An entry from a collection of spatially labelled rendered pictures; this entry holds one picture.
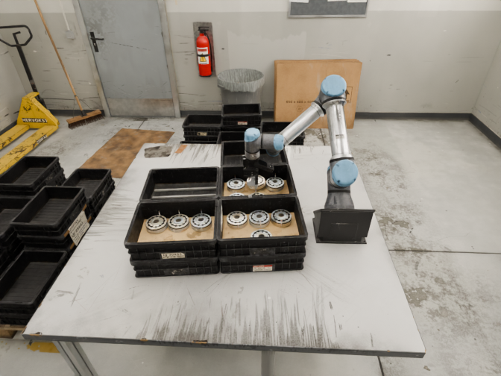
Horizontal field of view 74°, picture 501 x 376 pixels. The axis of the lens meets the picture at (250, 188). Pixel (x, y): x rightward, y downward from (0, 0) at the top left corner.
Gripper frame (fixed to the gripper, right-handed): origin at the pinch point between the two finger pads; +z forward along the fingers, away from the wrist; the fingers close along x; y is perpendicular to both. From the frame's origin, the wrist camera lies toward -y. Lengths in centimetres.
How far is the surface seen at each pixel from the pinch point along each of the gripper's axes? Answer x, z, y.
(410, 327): 80, 8, -57
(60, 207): -29, 41, 136
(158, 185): -8, 5, 57
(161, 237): 35, 0, 48
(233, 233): 33.9, 0.0, 13.1
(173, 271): 49, 7, 41
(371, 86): -260, 77, -164
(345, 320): 76, 8, -32
